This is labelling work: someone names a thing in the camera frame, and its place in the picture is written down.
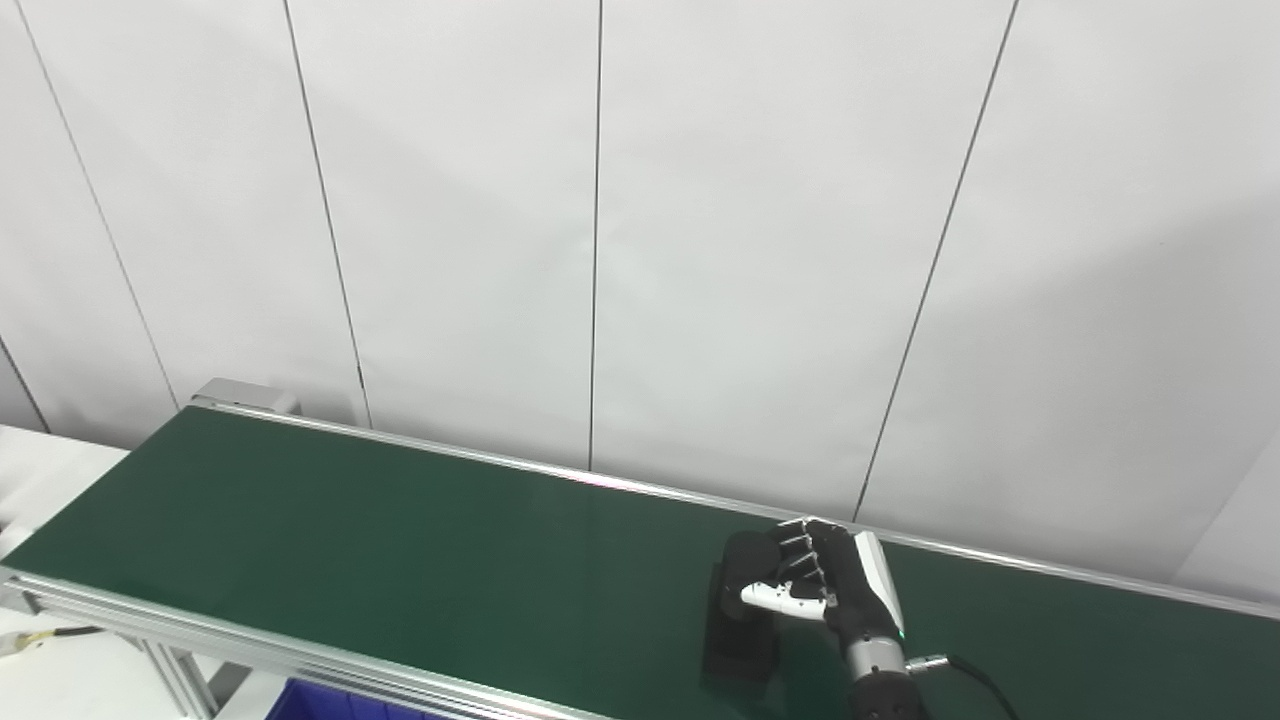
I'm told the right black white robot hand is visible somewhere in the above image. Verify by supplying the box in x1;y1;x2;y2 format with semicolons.
740;517;908;651

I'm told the black cylinder-on-block part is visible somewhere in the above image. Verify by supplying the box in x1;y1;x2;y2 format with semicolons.
702;530;831;683

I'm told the green conveyor belt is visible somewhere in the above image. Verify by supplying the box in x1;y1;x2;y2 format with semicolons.
0;395;1280;720
5;405;1280;720

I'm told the blue plastic bin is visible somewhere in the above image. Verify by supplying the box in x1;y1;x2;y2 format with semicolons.
265;678;441;720

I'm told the grey conveyor motor housing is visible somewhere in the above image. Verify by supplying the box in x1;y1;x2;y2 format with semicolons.
190;378;301;416

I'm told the aluminium conveyor leg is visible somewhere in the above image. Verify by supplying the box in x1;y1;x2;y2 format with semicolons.
140;640;251;720

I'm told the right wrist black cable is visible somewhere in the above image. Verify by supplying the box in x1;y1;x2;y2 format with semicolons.
905;652;1021;720

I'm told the yellow-tipped cable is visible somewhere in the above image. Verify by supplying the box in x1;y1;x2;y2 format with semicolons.
0;625;106;658

